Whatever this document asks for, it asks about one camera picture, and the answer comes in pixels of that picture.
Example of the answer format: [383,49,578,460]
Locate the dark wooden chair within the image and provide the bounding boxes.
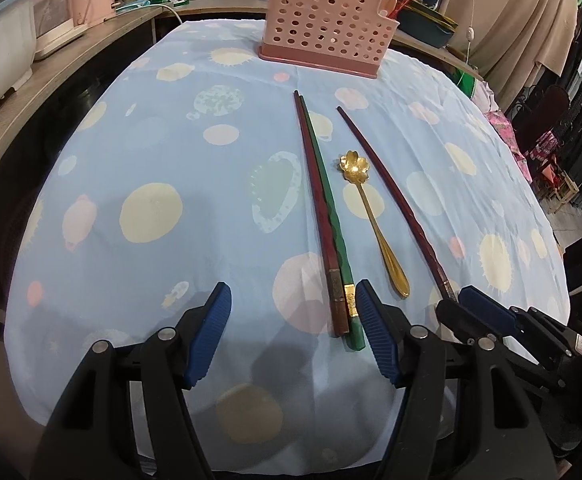
[516,85,572,161]

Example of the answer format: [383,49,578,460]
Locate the dark purple chopstick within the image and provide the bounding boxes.
[336,106,459,306]

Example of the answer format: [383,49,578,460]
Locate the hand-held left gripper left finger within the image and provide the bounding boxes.
[36,282,233,480]

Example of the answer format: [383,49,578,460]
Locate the pink perforated utensil holder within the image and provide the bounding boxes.
[257,0,398,81]

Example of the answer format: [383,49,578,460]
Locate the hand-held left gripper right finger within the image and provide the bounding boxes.
[353,280,556,480]

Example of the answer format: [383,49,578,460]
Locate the gold flower spoon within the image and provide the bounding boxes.
[338,149,412,300]

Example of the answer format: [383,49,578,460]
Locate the white cord with switch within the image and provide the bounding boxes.
[463,0,479,76]

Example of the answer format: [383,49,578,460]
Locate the stacked blue yellow basins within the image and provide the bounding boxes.
[396,0,459,48]

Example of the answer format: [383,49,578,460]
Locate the white kitchen appliance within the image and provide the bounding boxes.
[31,0,89,61]

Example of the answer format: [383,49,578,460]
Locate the green chopstick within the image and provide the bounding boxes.
[298,95,368,352]

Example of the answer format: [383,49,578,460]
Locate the brown red chopstick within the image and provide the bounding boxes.
[292,90,350,337]

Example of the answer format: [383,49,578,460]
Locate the pink patterned cloth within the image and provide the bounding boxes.
[486,110,534,183]

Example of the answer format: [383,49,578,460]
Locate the beige curtain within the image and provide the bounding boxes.
[441,0,582,111]

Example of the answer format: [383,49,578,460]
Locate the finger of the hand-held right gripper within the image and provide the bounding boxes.
[435,299,514,358]
[458,285,524,337]

